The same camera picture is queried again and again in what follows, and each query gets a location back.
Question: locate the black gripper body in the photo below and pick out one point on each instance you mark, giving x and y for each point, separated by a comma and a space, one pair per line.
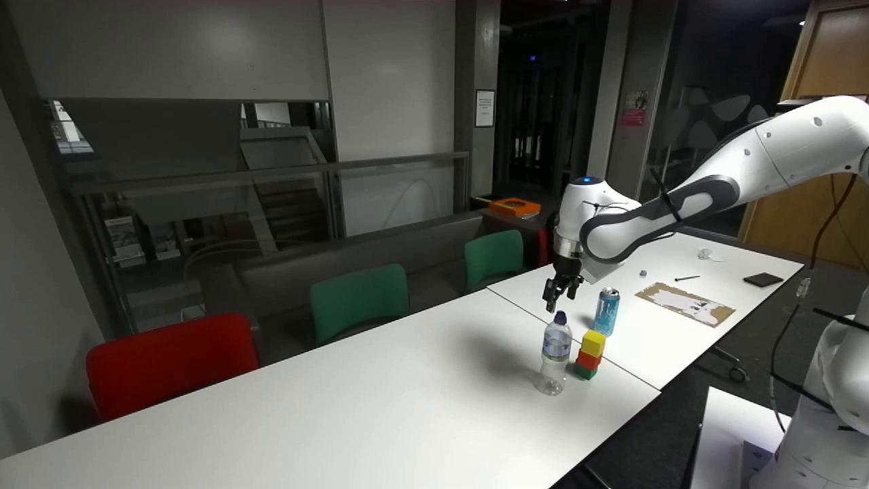
567, 273

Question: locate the clear plastic water bottle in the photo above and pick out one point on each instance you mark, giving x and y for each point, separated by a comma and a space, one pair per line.
555, 349

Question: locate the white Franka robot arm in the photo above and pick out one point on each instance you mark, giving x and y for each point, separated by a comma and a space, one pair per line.
768, 152

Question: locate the small dark red seat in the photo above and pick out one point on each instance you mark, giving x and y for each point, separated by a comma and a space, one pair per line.
543, 246

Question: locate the blue drink can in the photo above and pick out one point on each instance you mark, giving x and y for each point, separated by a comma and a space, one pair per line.
607, 314

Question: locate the green chair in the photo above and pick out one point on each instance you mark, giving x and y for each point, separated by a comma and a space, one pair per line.
355, 303
493, 258

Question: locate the red cube block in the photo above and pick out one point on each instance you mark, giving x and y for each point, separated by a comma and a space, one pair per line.
586, 363

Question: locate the green cube block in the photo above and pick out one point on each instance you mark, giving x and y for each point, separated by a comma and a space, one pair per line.
582, 374

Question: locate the orange box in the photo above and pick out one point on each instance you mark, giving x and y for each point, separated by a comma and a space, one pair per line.
513, 206

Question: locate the red door sign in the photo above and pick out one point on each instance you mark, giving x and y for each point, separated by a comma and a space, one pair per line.
632, 117

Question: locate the white paper notice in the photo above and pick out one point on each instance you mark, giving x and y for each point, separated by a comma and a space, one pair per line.
483, 109

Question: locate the small black flat device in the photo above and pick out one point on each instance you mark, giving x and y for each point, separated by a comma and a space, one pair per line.
760, 281

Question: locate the grey upholstered bench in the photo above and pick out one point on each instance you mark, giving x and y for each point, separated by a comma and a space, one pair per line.
273, 281

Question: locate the wooden door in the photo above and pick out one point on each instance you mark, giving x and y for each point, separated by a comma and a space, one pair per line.
814, 56

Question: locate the interior glass window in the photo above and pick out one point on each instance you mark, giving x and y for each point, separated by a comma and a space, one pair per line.
199, 179

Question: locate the red chair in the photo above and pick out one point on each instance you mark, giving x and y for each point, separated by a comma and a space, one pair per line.
171, 357

